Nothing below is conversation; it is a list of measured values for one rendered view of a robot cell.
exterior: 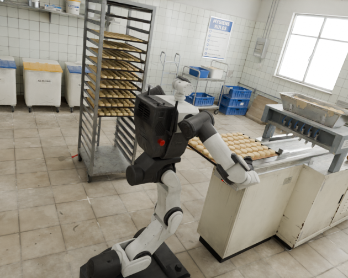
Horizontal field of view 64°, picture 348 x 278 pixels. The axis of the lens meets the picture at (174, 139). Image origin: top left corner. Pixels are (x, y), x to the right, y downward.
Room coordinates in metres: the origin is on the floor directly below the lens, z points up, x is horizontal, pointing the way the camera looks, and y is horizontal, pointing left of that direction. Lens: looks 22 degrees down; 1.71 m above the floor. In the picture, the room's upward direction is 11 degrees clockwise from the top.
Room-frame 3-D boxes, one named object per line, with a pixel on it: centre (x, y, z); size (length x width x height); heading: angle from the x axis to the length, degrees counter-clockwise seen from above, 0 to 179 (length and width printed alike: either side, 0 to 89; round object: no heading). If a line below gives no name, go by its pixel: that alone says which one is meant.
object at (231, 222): (2.06, -0.72, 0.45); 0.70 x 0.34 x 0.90; 129
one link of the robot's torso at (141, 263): (1.38, 0.13, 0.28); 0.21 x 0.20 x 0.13; 129
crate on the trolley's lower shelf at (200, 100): (6.08, -0.38, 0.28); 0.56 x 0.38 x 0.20; 131
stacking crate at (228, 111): (6.53, -1.22, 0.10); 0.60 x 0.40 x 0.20; 121
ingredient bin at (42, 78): (4.46, 2.32, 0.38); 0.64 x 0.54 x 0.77; 34
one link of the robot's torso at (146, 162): (1.41, 0.09, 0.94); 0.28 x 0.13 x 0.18; 129
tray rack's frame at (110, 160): (2.86, 0.75, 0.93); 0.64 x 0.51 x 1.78; 33
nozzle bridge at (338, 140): (2.37, -1.12, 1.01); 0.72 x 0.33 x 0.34; 39
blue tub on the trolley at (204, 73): (5.93, -0.24, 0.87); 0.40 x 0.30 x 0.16; 36
